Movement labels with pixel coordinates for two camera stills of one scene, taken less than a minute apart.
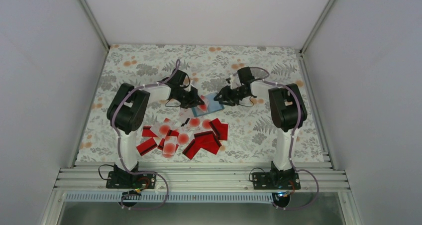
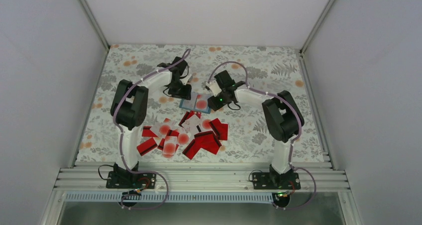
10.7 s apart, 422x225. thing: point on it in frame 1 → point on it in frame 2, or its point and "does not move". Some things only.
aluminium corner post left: [90, 17] does not move
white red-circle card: [203, 107] does not move
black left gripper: [193, 101] → [184, 95]
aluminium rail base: [199, 178] does not move
